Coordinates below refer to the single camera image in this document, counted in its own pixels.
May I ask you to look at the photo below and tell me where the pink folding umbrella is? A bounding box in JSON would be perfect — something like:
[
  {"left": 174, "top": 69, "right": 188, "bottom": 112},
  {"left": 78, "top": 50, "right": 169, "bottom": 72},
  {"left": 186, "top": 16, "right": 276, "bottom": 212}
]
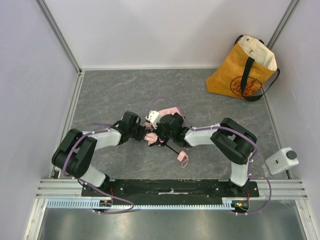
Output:
[{"left": 143, "top": 107, "right": 189, "bottom": 168}]

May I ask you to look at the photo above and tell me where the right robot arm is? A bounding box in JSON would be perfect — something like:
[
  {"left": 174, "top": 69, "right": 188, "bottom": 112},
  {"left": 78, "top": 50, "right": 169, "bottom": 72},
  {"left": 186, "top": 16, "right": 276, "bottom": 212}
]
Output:
[{"left": 152, "top": 113, "right": 258, "bottom": 188}]

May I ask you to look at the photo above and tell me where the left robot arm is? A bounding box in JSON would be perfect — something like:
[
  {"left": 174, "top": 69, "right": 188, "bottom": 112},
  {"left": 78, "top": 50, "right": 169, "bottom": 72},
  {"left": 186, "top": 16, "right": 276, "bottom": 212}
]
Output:
[{"left": 51, "top": 111, "right": 147, "bottom": 188}]

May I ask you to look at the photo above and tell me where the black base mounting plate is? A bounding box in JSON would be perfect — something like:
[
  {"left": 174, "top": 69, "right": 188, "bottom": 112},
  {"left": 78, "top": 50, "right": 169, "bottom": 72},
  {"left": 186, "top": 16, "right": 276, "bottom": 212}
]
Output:
[{"left": 81, "top": 178, "right": 258, "bottom": 206}]

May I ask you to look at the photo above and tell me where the yellow Trader Joe's tote bag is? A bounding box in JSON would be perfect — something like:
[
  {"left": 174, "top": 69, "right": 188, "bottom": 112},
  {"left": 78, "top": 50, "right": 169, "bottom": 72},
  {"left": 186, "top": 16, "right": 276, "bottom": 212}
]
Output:
[{"left": 205, "top": 35, "right": 281, "bottom": 102}]

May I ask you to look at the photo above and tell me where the white box with grey knob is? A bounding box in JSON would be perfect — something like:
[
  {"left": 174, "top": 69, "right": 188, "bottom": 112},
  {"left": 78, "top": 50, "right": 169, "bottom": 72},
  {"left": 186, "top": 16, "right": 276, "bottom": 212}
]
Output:
[{"left": 265, "top": 147, "right": 299, "bottom": 175}]

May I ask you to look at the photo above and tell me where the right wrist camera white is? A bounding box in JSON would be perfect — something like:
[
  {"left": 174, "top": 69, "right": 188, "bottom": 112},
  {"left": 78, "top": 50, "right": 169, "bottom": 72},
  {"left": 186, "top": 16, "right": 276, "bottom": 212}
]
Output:
[{"left": 145, "top": 110, "right": 161, "bottom": 129}]

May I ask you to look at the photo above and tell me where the aluminium rail frame front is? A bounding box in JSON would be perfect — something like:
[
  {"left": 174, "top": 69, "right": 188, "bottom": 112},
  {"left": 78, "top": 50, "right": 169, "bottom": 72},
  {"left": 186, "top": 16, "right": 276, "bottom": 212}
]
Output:
[{"left": 36, "top": 179, "right": 308, "bottom": 200}]

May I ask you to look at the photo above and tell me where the light blue cable duct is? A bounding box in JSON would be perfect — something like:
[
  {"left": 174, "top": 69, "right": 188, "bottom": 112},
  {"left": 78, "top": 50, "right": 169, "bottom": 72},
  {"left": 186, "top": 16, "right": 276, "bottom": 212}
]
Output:
[{"left": 47, "top": 198, "right": 235, "bottom": 210}]

